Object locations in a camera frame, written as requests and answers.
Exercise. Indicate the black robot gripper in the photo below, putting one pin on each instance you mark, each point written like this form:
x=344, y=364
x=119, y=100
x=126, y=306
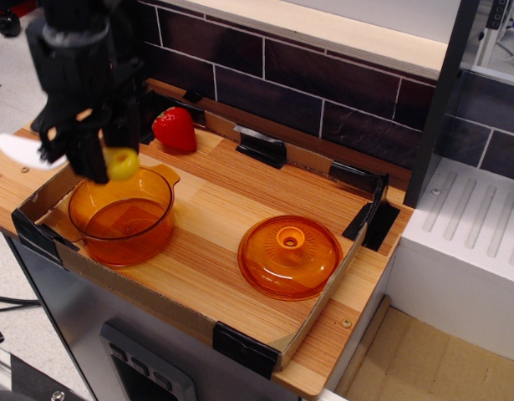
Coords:
x=87, y=56

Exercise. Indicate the cardboard fence with black tape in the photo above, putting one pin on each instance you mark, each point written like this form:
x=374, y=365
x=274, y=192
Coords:
x=195, y=284

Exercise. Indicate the orange transparent plastic pot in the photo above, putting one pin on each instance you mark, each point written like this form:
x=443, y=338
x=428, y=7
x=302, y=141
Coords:
x=123, y=223

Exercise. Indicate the orange transparent pot lid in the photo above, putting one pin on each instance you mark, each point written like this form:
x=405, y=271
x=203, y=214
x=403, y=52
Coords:
x=288, y=257

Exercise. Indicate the red toy strawberry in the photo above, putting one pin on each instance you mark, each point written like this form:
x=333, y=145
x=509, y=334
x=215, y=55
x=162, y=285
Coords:
x=174, y=128

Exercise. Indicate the black caster wheel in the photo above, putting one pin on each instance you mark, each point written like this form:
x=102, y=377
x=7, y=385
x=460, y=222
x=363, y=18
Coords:
x=10, y=26

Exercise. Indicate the toy oven control panel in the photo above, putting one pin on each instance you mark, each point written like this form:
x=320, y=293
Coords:
x=143, y=374

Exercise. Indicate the white toy sink drainboard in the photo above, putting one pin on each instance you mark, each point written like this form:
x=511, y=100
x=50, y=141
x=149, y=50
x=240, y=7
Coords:
x=454, y=266

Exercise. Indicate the black vertical post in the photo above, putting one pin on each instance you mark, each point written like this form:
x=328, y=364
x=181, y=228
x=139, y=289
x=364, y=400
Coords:
x=433, y=136

